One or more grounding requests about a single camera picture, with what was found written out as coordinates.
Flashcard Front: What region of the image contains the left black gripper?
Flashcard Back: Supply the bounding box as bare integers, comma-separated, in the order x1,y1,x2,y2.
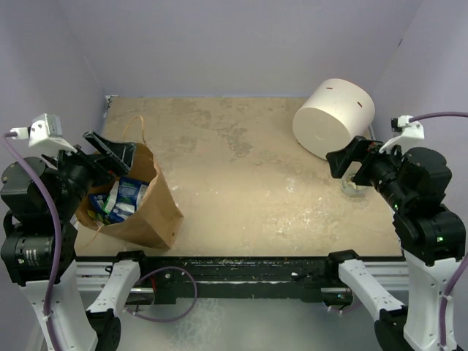
43,129,136,216

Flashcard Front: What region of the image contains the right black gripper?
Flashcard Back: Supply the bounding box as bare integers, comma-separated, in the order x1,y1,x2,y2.
326,132,409,207

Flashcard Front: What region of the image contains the blue white snack packet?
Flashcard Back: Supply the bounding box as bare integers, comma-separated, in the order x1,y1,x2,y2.
103,177,148,224

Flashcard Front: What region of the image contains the brown paper bag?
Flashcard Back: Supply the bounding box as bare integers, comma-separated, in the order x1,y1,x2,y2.
75,140,184,249

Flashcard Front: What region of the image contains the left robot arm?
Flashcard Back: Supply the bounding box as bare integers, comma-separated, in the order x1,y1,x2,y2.
1,128,151,350

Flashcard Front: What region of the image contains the white cylindrical container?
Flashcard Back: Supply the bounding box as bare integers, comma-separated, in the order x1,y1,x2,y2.
292,78,375,159

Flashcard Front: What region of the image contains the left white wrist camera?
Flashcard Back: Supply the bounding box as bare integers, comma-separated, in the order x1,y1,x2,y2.
10,113,78,156

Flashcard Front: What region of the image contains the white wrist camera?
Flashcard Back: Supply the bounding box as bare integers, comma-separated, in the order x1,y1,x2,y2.
379,115,425,154
10,113,78,156

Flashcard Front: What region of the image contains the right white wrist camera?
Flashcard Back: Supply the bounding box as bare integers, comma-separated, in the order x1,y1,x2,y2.
379,115,425,154

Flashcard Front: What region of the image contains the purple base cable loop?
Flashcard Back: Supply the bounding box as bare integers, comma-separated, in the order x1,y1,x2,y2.
122,266,199,323

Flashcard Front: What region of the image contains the black aluminium frame rail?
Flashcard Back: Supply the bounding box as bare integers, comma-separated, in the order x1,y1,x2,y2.
75,254,410,304

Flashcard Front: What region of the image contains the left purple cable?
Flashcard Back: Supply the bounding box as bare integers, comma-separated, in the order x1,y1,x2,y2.
3,133,65,351

